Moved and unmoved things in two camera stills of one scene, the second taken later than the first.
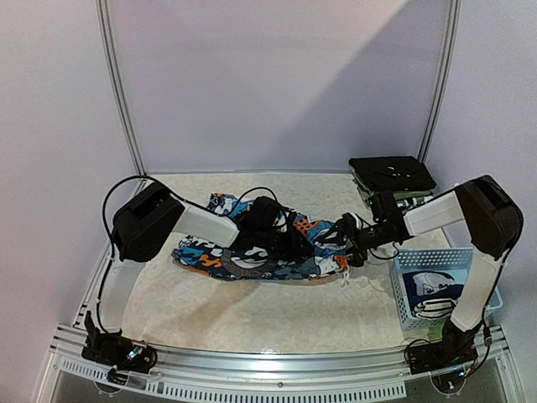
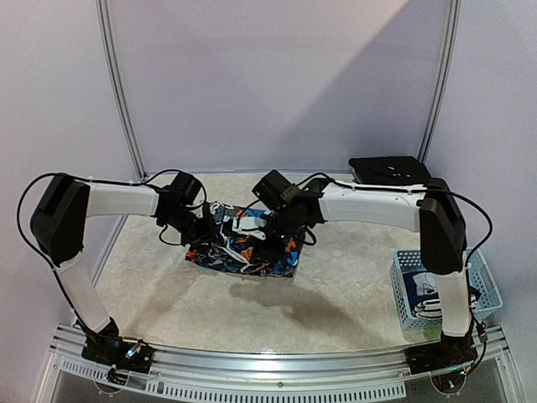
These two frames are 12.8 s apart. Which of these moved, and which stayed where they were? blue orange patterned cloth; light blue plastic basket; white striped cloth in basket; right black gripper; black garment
Moved: right black gripper; blue orange patterned cloth
Stayed: white striped cloth in basket; light blue plastic basket; black garment
